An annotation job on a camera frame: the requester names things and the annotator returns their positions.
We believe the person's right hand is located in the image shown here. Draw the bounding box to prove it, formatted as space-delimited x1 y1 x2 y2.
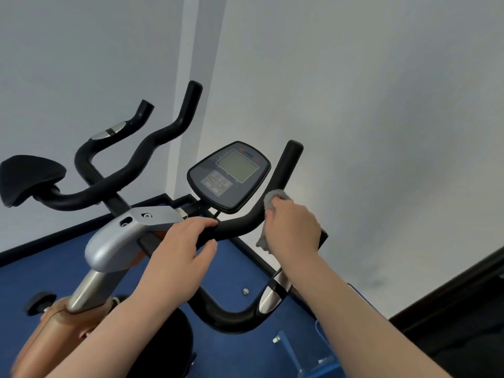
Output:
263 196 323 269

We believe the person's left hand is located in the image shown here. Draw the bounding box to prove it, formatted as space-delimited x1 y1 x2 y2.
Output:
135 216 219 312

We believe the grey cleaning cloth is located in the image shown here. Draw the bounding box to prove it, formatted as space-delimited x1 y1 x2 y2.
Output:
256 188 293 255

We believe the black exercise bike handlebar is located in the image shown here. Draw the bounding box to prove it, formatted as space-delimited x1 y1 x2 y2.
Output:
33 80 330 335

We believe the black padded elbow rest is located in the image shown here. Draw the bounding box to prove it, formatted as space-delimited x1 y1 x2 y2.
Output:
0 154 67 208

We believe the person's left forearm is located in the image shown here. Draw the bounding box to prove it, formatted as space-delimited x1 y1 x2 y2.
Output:
46 301 190 378

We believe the person's right forearm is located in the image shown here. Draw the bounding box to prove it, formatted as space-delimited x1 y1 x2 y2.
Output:
276 252 451 378

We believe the grey bike console display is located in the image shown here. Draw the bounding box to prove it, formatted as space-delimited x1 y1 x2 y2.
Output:
187 141 272 215

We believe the silver pulse sensor plate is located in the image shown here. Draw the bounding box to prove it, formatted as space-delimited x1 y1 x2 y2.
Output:
258 269 294 316
91 121 127 141

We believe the black flywheel cover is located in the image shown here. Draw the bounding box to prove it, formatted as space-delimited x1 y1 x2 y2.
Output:
125 307 196 378

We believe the blue spray bottle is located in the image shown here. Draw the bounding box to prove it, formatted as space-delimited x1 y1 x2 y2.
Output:
272 319 348 378

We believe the black adjustment knob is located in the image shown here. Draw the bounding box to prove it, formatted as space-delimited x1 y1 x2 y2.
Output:
24 292 58 316

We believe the black exercise machine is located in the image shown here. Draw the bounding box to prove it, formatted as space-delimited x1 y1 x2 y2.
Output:
388 246 504 378

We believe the silver handlebar stem cover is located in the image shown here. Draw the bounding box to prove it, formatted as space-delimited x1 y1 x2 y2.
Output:
84 206 186 274

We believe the silver bike post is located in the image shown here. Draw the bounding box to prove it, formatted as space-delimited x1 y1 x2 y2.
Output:
66 269 129 314

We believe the orange bike frame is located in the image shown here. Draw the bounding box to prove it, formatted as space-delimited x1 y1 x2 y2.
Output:
11 296 119 378

